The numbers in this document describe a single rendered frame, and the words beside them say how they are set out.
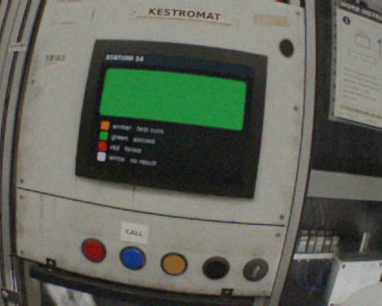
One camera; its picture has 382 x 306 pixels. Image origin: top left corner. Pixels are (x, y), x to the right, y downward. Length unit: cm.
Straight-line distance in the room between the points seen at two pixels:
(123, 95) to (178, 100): 7
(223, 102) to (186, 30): 12
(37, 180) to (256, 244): 34
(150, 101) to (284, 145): 19
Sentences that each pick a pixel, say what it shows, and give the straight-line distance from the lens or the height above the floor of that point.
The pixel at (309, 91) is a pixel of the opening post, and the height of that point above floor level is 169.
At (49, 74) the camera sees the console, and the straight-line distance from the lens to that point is 149.
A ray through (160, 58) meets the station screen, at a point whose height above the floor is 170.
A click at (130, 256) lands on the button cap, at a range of 149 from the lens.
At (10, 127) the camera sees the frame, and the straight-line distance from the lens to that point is 151.
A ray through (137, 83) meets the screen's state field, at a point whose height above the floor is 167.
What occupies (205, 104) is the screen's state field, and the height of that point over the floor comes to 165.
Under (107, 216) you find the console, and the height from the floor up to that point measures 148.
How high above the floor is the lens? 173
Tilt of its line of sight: 6 degrees down
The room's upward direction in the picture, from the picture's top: 7 degrees clockwise
